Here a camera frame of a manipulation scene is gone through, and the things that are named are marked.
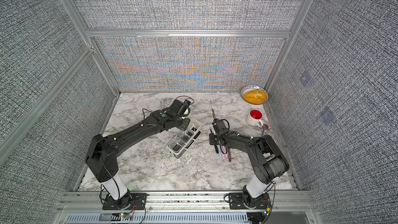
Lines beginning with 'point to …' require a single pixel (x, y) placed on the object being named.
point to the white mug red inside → (254, 118)
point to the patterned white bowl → (254, 94)
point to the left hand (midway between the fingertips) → (187, 119)
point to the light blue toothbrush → (219, 150)
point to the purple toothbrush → (229, 154)
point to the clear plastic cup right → (185, 135)
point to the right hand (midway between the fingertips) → (212, 134)
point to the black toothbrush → (216, 149)
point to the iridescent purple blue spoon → (264, 126)
